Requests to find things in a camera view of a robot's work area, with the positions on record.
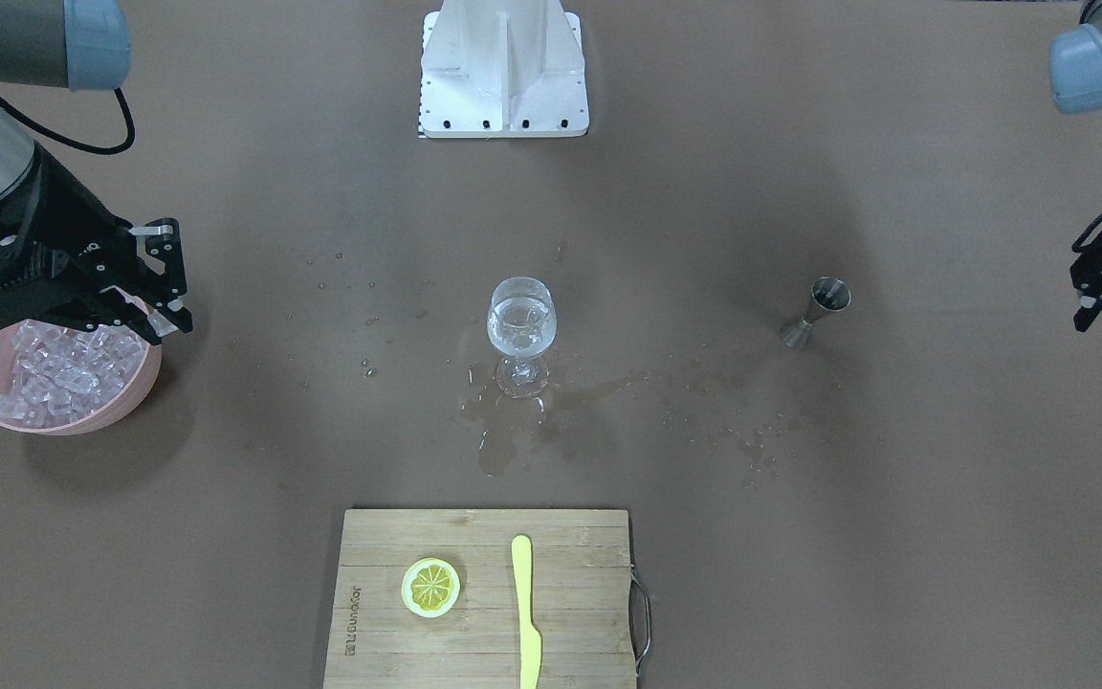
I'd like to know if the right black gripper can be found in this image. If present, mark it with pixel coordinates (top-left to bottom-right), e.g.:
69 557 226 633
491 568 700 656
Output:
0 153 195 344

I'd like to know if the steel cocktail jigger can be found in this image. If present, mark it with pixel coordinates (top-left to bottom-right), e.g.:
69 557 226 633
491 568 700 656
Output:
779 278 852 349

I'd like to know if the clear wine glass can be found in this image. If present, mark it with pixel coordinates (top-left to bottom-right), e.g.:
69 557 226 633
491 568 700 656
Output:
487 278 557 398

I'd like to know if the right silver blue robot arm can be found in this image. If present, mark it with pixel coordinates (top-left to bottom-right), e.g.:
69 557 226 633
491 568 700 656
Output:
0 1 193 345

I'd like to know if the pink bowl of ice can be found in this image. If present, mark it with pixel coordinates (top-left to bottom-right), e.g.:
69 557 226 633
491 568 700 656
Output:
0 320 162 435

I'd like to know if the yellow plastic knife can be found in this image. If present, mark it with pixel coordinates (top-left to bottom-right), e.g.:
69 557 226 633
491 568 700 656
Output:
511 535 543 689

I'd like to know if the bamboo cutting board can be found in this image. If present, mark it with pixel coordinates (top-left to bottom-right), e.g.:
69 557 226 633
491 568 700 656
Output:
322 507 651 688

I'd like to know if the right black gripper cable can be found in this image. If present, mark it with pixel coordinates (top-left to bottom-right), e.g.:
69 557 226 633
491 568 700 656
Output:
0 43 137 157

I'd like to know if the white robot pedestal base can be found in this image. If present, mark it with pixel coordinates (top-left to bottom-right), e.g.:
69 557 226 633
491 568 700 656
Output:
417 1 590 139

